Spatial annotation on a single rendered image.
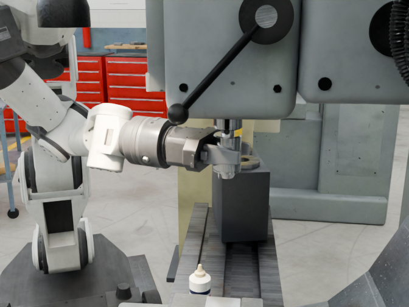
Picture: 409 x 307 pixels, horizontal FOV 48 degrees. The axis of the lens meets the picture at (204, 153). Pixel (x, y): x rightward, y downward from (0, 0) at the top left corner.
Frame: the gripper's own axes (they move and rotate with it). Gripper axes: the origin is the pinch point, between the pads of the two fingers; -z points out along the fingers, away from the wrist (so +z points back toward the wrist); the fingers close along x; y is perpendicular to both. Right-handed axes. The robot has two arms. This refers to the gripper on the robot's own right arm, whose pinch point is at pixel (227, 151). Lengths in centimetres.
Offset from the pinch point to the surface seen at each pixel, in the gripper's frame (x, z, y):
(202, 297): -9.3, 0.4, 22.4
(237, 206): 31.2, 8.3, 23.7
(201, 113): -10.1, 0.5, -8.3
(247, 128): 165, 48, 38
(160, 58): -5.2, 9.5, -15.2
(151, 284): 75, 59, 85
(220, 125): -2.4, 0.4, -4.9
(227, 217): 30.0, 10.3, 26.5
